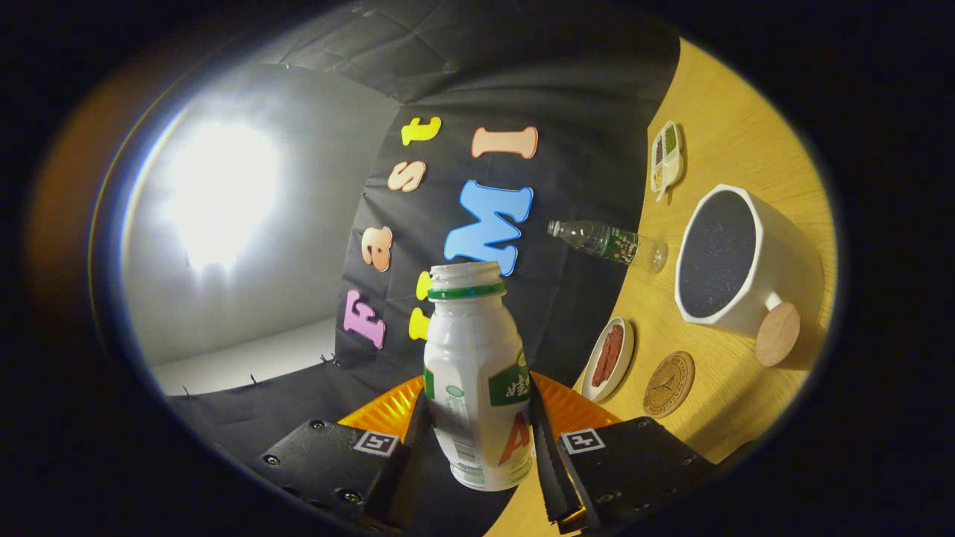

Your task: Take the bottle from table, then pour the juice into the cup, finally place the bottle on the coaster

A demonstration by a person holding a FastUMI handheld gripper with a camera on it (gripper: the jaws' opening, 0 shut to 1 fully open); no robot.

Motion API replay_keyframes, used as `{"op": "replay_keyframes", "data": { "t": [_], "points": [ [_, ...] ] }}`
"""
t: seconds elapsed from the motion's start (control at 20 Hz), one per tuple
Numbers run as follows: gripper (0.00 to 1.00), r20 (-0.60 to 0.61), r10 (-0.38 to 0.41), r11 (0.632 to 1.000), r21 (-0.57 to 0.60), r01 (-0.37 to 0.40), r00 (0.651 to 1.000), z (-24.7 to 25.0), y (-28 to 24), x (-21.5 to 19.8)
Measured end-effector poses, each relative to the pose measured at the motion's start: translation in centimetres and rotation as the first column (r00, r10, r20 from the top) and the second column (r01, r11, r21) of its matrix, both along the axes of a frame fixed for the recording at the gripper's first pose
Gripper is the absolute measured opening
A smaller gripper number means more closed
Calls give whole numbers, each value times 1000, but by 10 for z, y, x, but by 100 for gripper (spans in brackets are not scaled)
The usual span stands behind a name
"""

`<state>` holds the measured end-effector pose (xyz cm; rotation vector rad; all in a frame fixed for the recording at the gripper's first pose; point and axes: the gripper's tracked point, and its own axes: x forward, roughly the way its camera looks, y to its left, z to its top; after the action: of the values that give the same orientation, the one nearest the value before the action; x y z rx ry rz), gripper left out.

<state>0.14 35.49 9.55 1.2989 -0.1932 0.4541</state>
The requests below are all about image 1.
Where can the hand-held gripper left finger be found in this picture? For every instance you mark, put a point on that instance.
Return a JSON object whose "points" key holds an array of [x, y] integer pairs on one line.
{"points": [[399, 477]]}

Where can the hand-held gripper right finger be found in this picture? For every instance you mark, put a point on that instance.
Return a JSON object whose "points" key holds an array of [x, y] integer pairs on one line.
{"points": [[548, 462]]}

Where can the white juice bottle green label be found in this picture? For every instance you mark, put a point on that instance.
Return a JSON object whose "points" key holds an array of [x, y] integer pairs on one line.
{"points": [[470, 358]]}

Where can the round cork coaster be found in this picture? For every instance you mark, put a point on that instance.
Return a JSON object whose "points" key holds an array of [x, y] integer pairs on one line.
{"points": [[669, 384]]}

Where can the clear plastic water bottle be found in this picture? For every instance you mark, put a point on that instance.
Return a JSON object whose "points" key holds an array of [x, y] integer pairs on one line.
{"points": [[612, 245]]}

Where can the red meat strips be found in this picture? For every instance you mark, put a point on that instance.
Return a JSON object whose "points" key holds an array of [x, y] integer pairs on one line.
{"points": [[607, 356]]}

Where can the round white plate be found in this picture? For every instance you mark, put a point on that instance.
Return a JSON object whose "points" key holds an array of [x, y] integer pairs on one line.
{"points": [[625, 350]]}

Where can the white divided dish with beans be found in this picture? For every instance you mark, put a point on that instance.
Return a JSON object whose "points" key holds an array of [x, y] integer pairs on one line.
{"points": [[668, 175]]}

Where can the wooden table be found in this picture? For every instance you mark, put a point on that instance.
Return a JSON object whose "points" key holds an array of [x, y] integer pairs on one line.
{"points": [[746, 127]]}

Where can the black backdrop cloth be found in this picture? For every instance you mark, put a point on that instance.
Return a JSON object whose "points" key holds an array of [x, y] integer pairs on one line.
{"points": [[522, 67]]}

